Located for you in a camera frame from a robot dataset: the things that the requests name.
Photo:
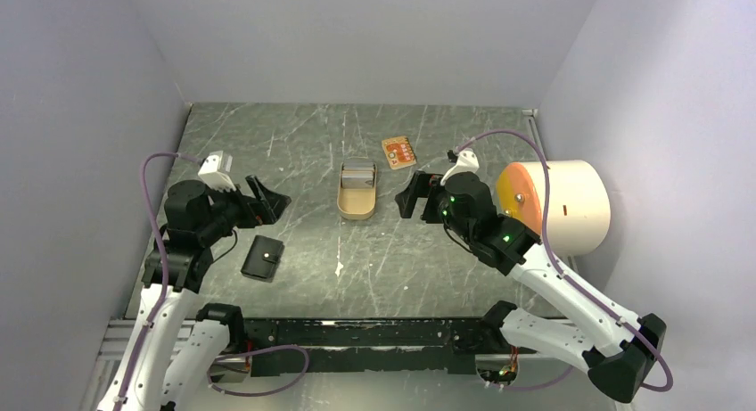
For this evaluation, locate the cream cylinder orange face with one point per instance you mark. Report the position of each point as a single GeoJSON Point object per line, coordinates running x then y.
{"type": "Point", "coordinates": [576, 210]}

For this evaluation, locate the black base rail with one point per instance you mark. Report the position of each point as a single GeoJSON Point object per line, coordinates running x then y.
{"type": "Point", "coordinates": [455, 345]}

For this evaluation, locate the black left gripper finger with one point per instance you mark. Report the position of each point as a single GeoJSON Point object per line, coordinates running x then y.
{"type": "Point", "coordinates": [264, 197]}
{"type": "Point", "coordinates": [270, 217]}

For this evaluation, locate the aluminium frame extrusion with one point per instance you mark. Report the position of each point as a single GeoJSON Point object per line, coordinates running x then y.
{"type": "Point", "coordinates": [118, 333]}

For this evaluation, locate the black card holder wallet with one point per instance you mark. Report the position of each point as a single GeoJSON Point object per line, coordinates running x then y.
{"type": "Point", "coordinates": [263, 258]}

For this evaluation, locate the grey credit card stack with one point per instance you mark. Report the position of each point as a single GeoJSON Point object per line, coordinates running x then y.
{"type": "Point", "coordinates": [358, 174]}

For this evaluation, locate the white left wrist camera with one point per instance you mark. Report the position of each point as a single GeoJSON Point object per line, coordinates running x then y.
{"type": "Point", "coordinates": [215, 171]}

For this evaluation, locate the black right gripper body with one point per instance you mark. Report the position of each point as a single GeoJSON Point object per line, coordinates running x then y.
{"type": "Point", "coordinates": [437, 209]}

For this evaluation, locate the beige oval tray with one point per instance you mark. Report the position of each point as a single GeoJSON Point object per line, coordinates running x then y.
{"type": "Point", "coordinates": [356, 204]}

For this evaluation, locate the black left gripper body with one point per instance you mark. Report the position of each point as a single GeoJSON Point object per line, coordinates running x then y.
{"type": "Point", "coordinates": [230, 209]}

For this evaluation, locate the orange patterned card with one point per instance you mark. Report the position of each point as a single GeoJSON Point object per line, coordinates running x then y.
{"type": "Point", "coordinates": [399, 152]}

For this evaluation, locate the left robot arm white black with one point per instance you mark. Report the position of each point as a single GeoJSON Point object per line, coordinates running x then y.
{"type": "Point", "coordinates": [156, 374]}

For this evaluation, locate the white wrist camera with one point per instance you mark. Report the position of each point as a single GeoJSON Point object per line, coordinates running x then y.
{"type": "Point", "coordinates": [215, 171]}
{"type": "Point", "coordinates": [464, 161]}

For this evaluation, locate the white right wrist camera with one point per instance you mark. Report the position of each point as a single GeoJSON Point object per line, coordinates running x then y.
{"type": "Point", "coordinates": [464, 161]}

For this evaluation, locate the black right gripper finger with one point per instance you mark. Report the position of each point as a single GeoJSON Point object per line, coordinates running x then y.
{"type": "Point", "coordinates": [406, 201]}
{"type": "Point", "coordinates": [424, 183]}

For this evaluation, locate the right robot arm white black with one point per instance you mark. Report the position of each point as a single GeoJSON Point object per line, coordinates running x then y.
{"type": "Point", "coordinates": [614, 346]}

